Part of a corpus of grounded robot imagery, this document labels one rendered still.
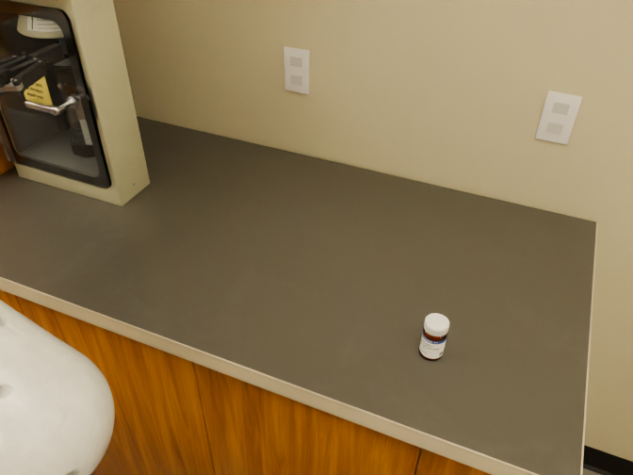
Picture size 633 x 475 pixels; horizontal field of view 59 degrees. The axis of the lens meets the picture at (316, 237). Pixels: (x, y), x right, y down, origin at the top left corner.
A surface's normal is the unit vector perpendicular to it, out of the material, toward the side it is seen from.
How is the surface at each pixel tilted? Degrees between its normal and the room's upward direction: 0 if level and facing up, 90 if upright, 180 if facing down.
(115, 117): 90
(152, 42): 90
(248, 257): 0
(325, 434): 90
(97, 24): 90
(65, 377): 42
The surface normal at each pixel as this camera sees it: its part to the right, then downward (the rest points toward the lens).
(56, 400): 0.65, -0.45
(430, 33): -0.39, 0.57
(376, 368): 0.03, -0.78
